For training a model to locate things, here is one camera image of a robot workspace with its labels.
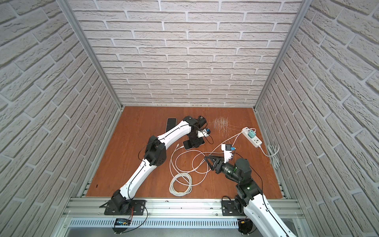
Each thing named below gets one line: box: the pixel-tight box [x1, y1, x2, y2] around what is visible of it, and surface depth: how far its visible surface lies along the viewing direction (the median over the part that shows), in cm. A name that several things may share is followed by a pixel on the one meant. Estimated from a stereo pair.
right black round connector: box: [237, 218, 254, 235], surface depth 71 cm
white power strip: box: [241, 126, 263, 148], surface depth 99 cm
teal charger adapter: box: [247, 129, 257, 139], surface depth 97 cm
